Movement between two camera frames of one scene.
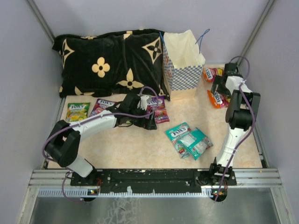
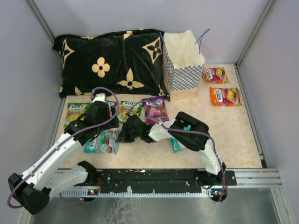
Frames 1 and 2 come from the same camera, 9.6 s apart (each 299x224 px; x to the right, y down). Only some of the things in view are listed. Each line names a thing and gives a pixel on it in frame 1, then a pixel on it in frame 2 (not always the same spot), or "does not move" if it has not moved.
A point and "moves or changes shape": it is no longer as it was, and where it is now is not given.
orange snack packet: (219, 100) does not move
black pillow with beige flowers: (116, 62) does not move
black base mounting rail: (161, 181) does not move
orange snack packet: (210, 73) does not move
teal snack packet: (196, 143) moves or changes shape
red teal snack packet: (157, 105) does not move
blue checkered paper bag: (183, 62) does not move
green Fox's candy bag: (77, 111) does not move
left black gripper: (147, 124) → (113, 124)
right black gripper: (217, 81) → (123, 136)
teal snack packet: (174, 134) → (107, 141)
